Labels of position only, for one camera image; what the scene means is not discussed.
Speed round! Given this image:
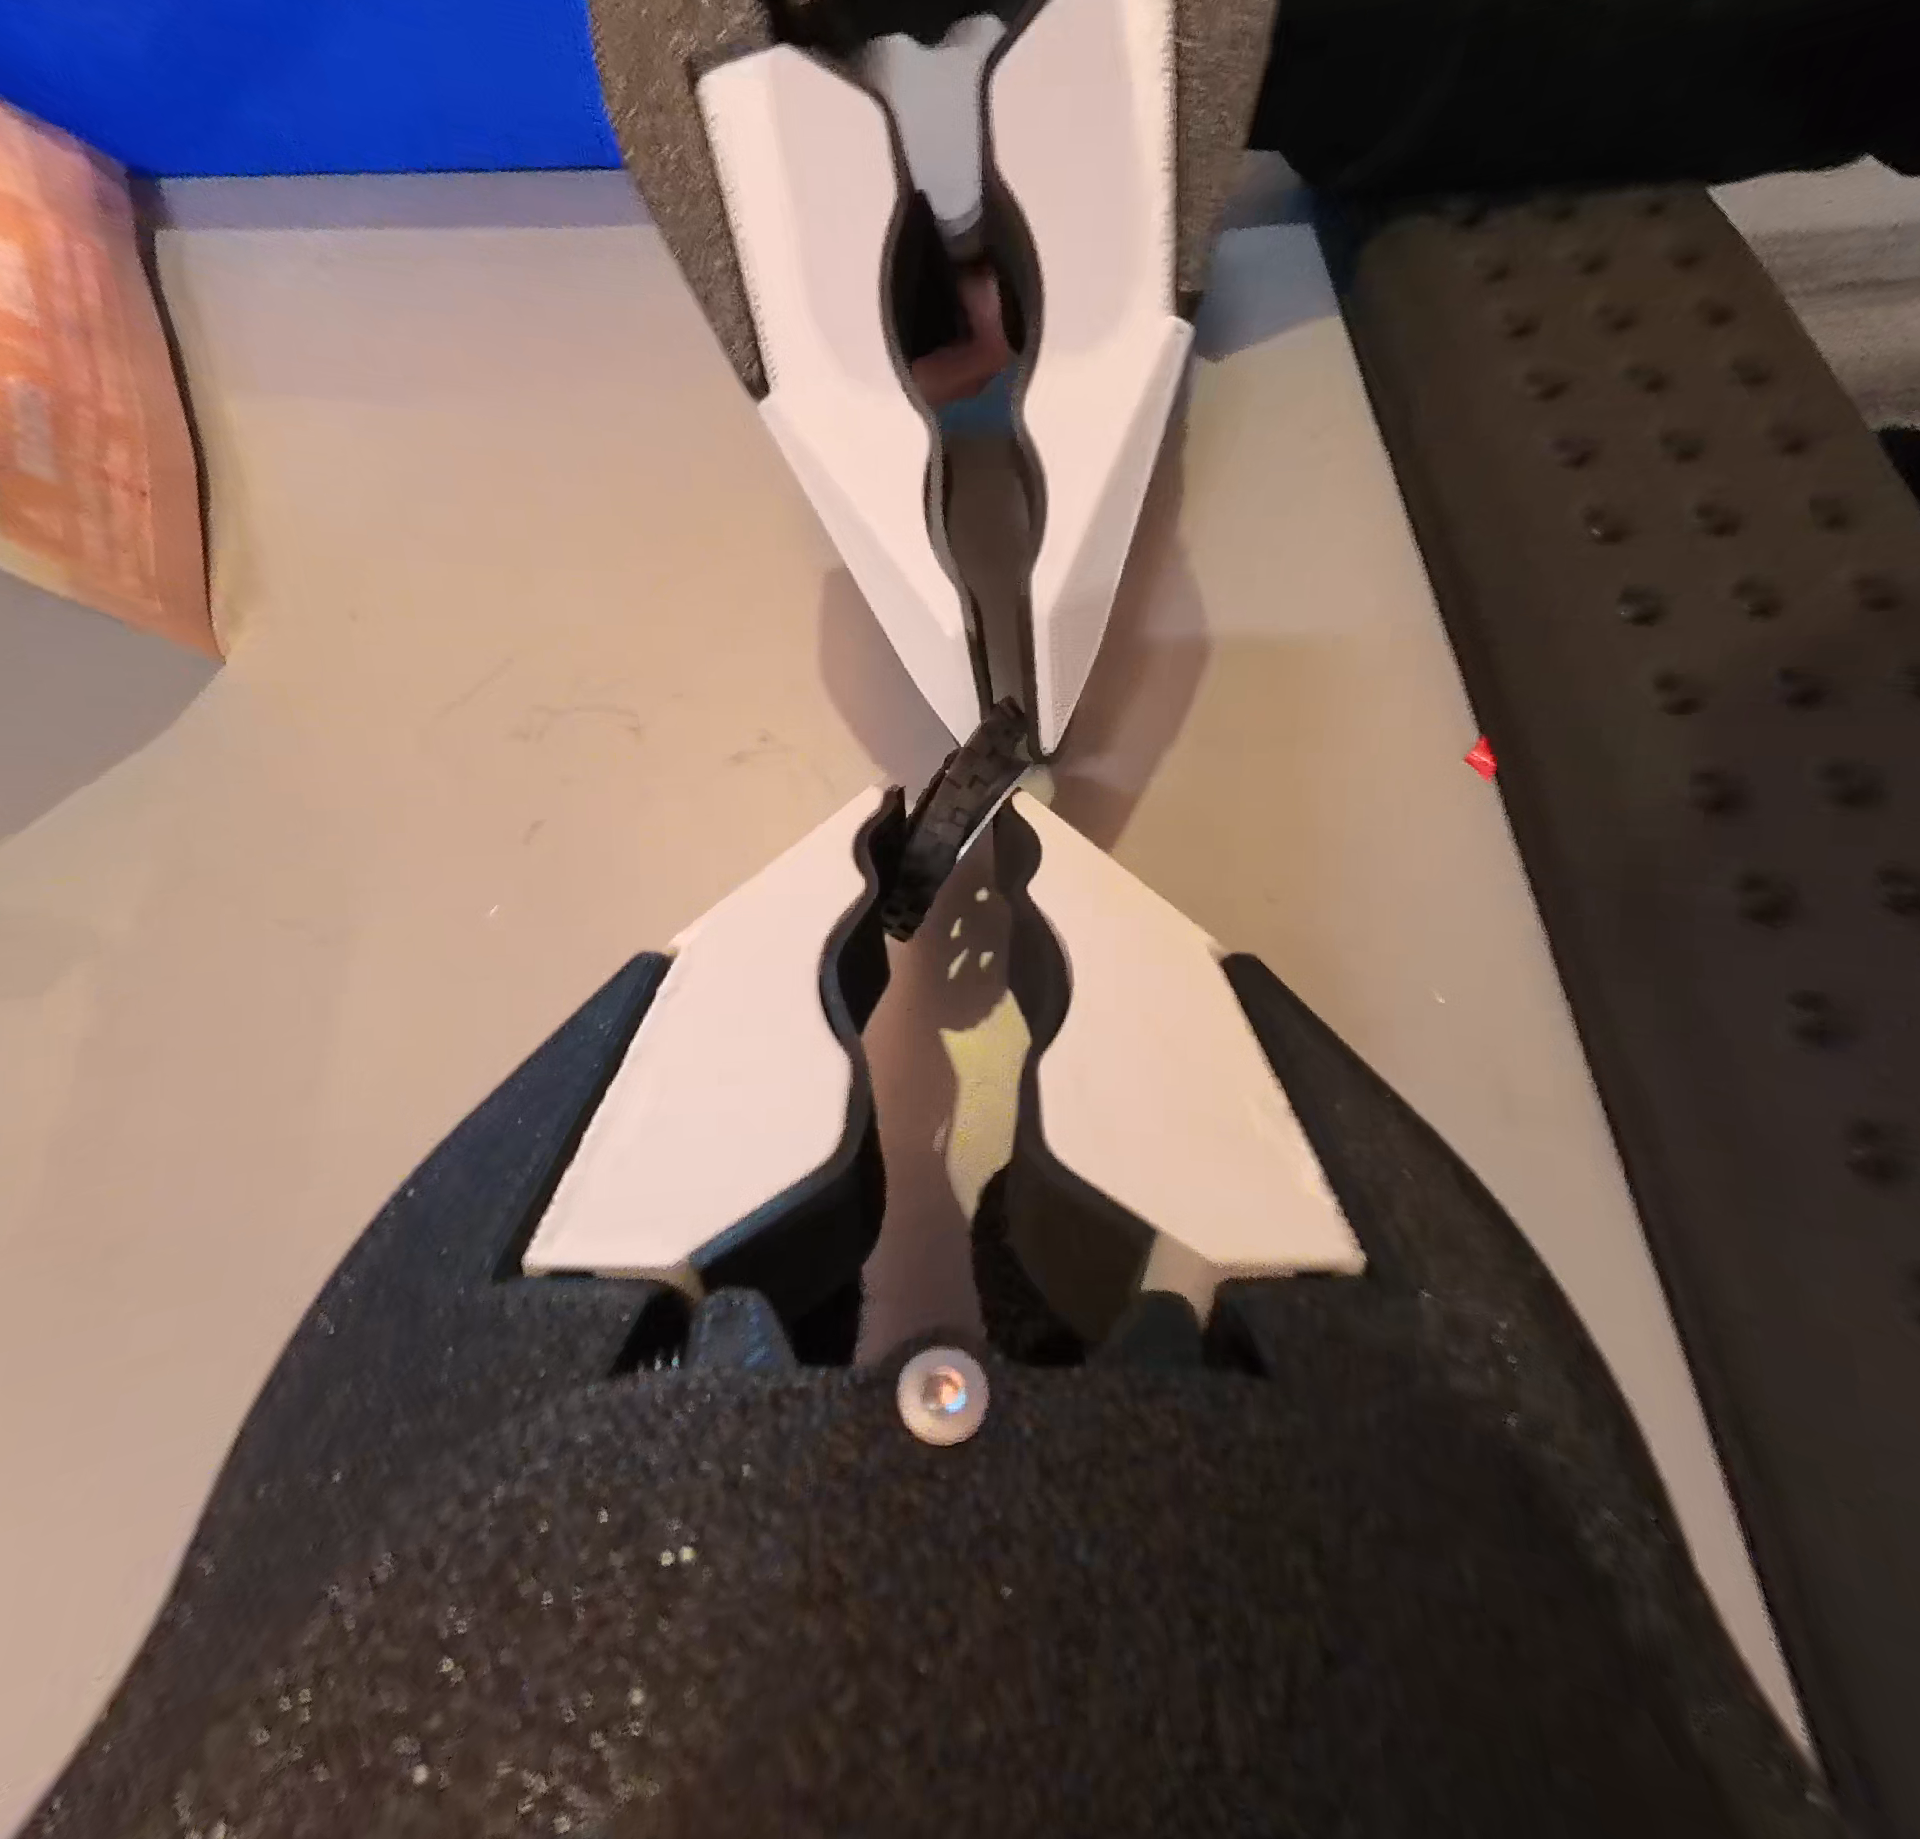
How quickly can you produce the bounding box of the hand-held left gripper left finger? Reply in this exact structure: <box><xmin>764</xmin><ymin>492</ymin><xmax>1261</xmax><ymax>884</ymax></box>
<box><xmin>523</xmin><ymin>784</ymin><xmax>914</xmax><ymax>1364</ymax></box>

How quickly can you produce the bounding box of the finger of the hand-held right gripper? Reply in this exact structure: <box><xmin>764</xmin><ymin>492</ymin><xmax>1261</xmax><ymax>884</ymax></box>
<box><xmin>982</xmin><ymin>0</ymin><xmax>1203</xmax><ymax>758</ymax></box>
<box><xmin>696</xmin><ymin>45</ymin><xmax>997</xmax><ymax>738</ymax></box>

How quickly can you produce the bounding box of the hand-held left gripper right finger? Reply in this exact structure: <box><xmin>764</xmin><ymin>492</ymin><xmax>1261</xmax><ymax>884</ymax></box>
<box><xmin>972</xmin><ymin>794</ymin><xmax>1369</xmax><ymax>1364</ymax></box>

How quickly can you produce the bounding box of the black toy wheel grey rim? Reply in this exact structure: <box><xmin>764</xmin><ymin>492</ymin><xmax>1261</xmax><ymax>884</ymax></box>
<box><xmin>885</xmin><ymin>700</ymin><xmax>1056</xmax><ymax>948</ymax></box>

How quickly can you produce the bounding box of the person's right forearm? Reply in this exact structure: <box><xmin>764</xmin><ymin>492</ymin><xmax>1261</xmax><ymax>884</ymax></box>
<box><xmin>1245</xmin><ymin>0</ymin><xmax>1920</xmax><ymax>199</ymax></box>

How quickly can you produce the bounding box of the blue plastic bin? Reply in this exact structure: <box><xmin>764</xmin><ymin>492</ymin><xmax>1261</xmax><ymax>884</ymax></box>
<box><xmin>0</xmin><ymin>0</ymin><xmax>624</xmax><ymax>181</ymax></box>

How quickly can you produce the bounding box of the black perforated mat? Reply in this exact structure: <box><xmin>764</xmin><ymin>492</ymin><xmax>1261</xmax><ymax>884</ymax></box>
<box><xmin>1335</xmin><ymin>191</ymin><xmax>1920</xmax><ymax>1839</ymax></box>

